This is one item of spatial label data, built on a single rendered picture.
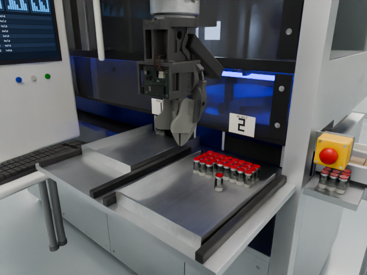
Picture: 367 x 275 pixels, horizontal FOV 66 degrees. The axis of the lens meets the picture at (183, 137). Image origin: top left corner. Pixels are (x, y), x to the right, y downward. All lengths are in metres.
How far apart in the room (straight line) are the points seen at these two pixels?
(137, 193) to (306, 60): 0.54
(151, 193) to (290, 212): 0.41
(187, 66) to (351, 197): 0.58
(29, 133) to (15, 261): 0.98
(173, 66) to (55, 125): 1.03
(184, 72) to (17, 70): 0.94
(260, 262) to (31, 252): 1.48
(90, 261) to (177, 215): 1.30
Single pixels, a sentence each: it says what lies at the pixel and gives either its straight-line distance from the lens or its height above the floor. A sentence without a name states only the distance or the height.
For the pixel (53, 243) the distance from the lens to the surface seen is 1.74.
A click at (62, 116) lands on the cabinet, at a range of 1.40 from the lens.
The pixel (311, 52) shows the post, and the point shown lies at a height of 1.23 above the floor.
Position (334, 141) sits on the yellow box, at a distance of 0.77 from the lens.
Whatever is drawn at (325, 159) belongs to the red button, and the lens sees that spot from 0.76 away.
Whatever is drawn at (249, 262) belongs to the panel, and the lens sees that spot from 1.08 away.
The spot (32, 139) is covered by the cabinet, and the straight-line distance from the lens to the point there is 1.35.
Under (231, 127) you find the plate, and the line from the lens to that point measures 0.88.
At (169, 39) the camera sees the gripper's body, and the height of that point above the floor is 1.27.
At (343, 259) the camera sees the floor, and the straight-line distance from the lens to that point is 2.08.
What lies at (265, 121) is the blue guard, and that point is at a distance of 0.82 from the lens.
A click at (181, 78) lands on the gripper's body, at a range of 0.44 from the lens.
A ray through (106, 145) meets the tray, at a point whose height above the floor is 0.88.
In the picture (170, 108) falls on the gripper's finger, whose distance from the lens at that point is 0.50.
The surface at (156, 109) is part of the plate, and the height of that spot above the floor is 1.01.
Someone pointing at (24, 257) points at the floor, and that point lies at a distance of 2.10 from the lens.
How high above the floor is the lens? 1.27
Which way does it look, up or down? 20 degrees down
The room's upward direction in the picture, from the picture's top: straight up
